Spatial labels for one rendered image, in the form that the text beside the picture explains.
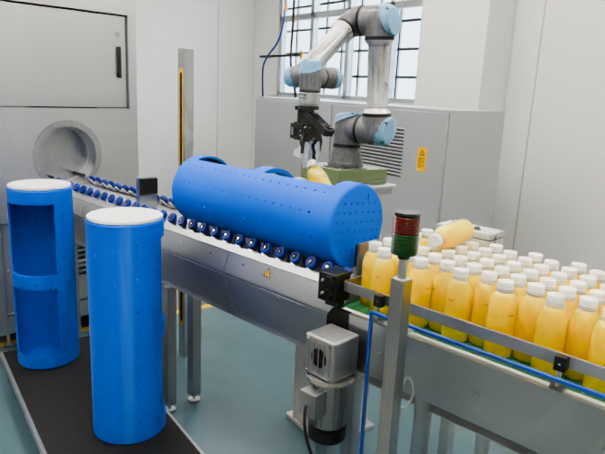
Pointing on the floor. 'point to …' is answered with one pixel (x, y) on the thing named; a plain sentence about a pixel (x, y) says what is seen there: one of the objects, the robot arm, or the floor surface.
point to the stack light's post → (393, 365)
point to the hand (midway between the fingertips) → (310, 164)
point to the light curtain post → (185, 156)
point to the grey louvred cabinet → (405, 156)
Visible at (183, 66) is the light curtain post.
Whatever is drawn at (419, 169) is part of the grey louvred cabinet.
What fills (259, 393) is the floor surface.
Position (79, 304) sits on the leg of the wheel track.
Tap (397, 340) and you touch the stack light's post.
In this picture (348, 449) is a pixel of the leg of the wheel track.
